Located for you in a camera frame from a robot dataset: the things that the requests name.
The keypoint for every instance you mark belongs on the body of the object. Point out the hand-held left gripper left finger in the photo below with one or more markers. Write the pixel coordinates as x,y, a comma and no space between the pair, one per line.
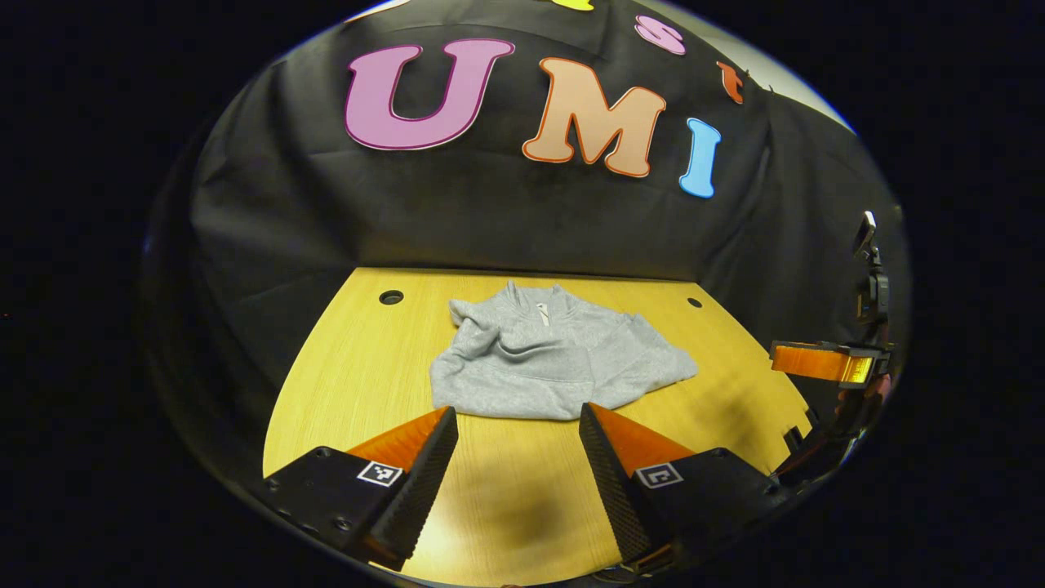
424,482

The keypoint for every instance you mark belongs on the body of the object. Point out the black backdrop cloth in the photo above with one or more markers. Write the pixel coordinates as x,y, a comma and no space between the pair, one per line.
506,220

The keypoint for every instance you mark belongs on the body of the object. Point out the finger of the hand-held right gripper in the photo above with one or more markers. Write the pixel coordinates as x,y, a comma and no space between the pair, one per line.
816,362

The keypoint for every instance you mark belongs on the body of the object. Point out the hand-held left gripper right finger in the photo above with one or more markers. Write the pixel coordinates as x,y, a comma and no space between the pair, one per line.
612,482

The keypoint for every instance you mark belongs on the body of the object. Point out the grey zip-neck sweatshirt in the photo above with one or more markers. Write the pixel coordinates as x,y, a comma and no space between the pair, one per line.
555,359

